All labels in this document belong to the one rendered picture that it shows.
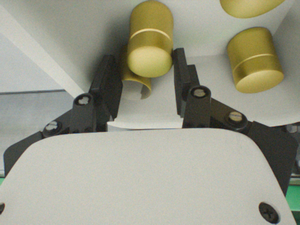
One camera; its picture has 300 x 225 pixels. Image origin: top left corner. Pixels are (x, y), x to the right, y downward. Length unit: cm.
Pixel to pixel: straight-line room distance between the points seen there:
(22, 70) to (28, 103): 6
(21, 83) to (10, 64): 5
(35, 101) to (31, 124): 4
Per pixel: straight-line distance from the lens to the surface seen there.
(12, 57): 28
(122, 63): 16
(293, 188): 26
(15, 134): 32
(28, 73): 30
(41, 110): 31
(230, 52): 18
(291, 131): 23
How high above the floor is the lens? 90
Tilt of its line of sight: 25 degrees down
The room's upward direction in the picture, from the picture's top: 178 degrees counter-clockwise
